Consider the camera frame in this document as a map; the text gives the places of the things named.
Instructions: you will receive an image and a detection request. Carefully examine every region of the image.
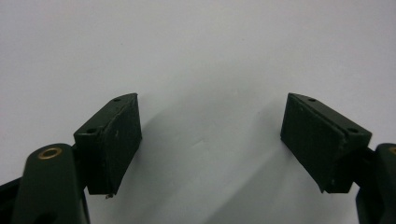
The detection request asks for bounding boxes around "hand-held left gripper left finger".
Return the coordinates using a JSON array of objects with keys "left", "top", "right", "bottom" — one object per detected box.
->
[{"left": 73, "top": 92, "right": 143, "bottom": 198}]

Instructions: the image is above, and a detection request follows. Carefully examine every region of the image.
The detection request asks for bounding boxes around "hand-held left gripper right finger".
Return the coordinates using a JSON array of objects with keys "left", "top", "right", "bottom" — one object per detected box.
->
[{"left": 279, "top": 92, "right": 373, "bottom": 194}]

